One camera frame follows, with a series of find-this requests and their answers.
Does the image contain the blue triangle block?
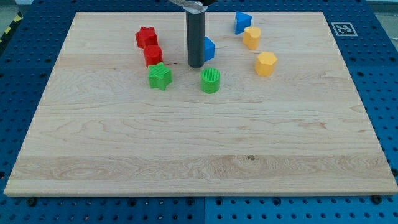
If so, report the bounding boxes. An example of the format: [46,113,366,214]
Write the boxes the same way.
[234,11,252,35]

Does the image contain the red star block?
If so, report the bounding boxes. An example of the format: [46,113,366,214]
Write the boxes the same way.
[135,27,158,49]

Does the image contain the blue cube block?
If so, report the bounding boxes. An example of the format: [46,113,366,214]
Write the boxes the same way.
[204,36,215,62]

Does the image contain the white fiducial marker tag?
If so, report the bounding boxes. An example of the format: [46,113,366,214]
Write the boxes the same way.
[331,22,358,37]

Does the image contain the green cylinder block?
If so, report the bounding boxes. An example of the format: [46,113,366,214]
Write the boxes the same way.
[201,68,221,94]

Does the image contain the red cylinder block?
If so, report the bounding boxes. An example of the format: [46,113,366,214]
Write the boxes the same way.
[143,45,163,67]

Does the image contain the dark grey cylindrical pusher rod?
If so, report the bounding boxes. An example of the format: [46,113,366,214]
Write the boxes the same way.
[185,11,205,68]

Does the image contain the yellow hexagon block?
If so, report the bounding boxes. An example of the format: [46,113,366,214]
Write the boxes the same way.
[254,52,278,77]

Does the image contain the green star block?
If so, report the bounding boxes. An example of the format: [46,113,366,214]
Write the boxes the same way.
[148,62,172,91]

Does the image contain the black yellow hazard tape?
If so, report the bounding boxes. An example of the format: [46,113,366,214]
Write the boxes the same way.
[1,12,24,44]

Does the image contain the yellow heart block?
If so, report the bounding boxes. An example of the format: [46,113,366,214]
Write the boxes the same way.
[243,26,262,50]

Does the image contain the light wooden board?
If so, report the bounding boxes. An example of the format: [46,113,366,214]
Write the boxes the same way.
[4,12,397,197]

